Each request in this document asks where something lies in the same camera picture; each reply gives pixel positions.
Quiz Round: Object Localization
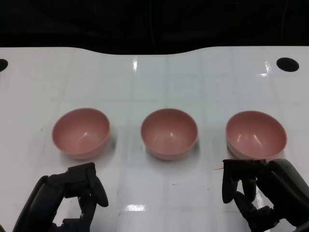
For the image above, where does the pink plastic bowl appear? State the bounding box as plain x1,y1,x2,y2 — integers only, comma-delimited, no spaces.
140,108,199,161
51,107,111,160
225,110,288,161

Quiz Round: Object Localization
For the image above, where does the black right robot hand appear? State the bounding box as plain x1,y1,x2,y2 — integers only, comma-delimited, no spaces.
221,158,309,232

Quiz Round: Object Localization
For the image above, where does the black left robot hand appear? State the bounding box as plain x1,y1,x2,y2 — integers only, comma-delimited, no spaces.
12,162,109,232

